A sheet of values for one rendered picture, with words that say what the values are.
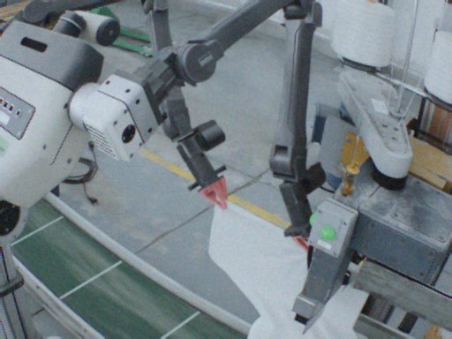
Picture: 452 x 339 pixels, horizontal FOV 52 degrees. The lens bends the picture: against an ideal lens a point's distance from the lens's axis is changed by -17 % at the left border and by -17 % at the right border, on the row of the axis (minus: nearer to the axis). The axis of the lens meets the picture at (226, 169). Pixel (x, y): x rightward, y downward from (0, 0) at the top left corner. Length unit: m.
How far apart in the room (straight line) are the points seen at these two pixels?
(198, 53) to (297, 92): 0.32
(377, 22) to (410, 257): 0.54
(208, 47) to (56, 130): 0.33
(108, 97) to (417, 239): 0.63
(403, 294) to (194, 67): 0.73
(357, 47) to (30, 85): 0.74
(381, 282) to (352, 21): 0.63
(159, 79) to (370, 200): 0.47
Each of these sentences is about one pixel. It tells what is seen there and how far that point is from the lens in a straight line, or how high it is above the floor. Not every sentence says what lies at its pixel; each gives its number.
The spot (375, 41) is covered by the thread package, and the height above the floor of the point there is 1.60.
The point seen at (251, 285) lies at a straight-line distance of 1.51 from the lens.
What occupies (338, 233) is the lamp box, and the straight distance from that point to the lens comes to 1.02.
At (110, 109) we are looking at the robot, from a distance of 0.91.
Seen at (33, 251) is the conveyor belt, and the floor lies 0.38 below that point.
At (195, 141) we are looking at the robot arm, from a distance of 1.44.
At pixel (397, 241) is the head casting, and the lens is 1.04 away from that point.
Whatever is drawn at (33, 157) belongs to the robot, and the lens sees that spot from 1.03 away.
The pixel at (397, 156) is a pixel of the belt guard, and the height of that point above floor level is 1.42.
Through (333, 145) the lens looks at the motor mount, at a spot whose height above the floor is 1.24.
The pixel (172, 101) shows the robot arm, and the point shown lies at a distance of 1.43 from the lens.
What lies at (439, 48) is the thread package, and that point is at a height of 1.65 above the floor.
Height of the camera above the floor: 1.87
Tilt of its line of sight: 30 degrees down
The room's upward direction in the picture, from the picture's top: 8 degrees clockwise
